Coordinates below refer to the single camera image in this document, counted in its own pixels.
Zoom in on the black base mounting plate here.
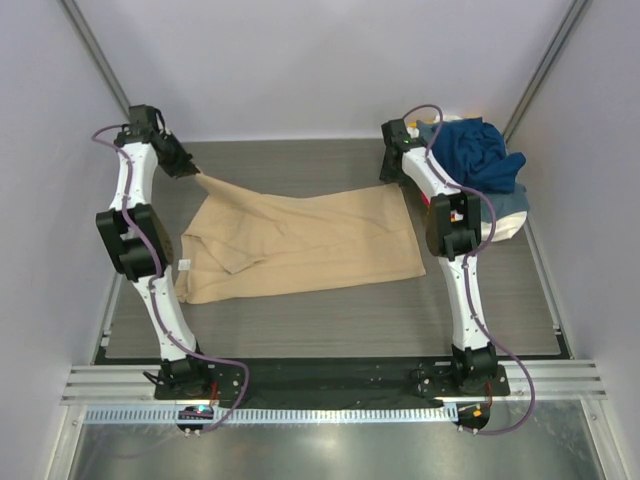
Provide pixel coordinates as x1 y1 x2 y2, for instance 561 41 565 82
144 357 510 410

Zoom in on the aluminium frame rail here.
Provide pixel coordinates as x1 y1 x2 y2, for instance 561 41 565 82
60 359 606 405

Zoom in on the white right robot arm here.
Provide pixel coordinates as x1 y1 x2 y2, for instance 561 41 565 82
380 142 498 391

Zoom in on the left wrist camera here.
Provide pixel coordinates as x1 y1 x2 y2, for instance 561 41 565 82
114 104 167 147

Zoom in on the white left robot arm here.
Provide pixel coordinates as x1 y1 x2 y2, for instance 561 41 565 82
91 124 213 398

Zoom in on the yellow plastic bin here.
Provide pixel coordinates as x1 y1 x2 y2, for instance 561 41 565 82
409 117 441 221

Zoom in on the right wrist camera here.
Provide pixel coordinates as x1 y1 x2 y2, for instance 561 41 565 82
381 119 427 153

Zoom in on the slotted cable duct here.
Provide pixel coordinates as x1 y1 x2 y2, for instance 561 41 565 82
84 404 458 426

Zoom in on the grey-blue t-shirt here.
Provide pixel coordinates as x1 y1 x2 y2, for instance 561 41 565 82
417 119 531 216

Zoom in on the dark blue t-shirt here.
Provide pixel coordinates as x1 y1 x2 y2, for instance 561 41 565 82
430 117 527 195

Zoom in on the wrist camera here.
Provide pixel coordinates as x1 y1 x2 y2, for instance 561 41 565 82
381 119 427 153
114 104 167 147

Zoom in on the beige t-shirt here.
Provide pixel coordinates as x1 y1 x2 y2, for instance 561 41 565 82
175 174 426 305

